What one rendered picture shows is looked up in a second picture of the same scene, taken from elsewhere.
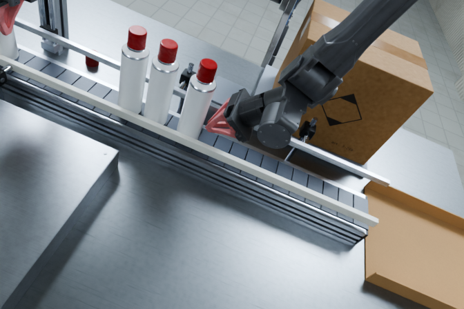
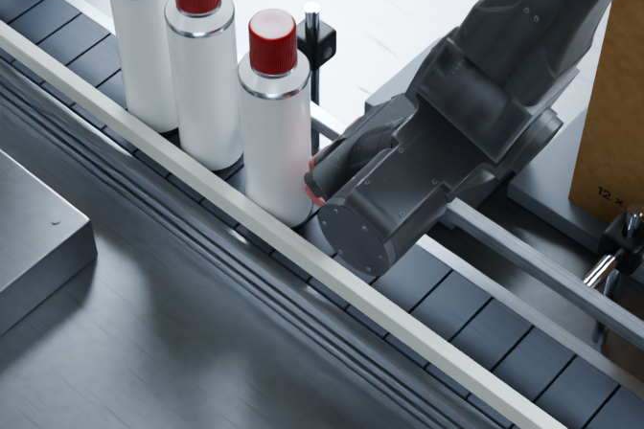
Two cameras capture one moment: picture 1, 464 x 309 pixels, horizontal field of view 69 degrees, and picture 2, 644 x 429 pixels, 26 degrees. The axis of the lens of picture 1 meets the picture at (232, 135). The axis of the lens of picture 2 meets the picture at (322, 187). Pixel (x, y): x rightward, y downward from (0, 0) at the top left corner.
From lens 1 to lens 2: 0.51 m
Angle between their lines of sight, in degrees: 29
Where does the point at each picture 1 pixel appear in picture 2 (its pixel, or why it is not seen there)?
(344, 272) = not seen: outside the picture
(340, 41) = (499, 8)
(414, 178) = not seen: outside the picture
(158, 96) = (188, 94)
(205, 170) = (301, 311)
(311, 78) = (458, 98)
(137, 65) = (137, 11)
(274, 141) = (358, 253)
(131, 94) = (141, 79)
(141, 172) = (146, 285)
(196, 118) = (266, 162)
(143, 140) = (166, 202)
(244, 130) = not seen: hidden behind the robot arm
